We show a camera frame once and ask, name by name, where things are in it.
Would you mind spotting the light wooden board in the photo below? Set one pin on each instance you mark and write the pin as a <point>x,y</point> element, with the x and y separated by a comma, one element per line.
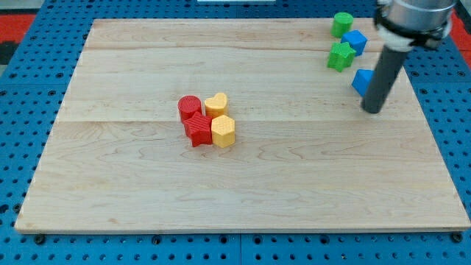
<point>306,157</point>

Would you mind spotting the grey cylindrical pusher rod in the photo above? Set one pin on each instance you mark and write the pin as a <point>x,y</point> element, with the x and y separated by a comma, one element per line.
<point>386,71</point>

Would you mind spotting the yellow hexagon block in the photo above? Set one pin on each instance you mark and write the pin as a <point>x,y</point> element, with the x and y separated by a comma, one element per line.
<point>223,131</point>

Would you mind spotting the green cylinder block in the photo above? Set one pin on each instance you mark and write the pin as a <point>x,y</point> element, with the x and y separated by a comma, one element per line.
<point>342,23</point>

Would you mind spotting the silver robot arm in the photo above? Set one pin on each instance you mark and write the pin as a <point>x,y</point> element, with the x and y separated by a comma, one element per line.
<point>404,24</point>

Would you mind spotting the red cylinder block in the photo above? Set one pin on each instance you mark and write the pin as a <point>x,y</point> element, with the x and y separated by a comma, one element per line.
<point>188,106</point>

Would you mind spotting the green star block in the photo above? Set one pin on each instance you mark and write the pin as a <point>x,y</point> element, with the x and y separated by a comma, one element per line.
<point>341,56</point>

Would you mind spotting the yellow heart block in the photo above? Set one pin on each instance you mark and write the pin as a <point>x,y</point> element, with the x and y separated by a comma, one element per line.
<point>217,105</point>

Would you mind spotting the blue triangle block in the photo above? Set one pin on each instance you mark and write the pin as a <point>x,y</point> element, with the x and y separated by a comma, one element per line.
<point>361,80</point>

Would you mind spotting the blue cube block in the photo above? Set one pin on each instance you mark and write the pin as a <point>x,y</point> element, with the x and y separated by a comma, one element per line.
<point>357,41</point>

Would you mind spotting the red star block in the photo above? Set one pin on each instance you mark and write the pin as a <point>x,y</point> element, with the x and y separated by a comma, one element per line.
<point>198,129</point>

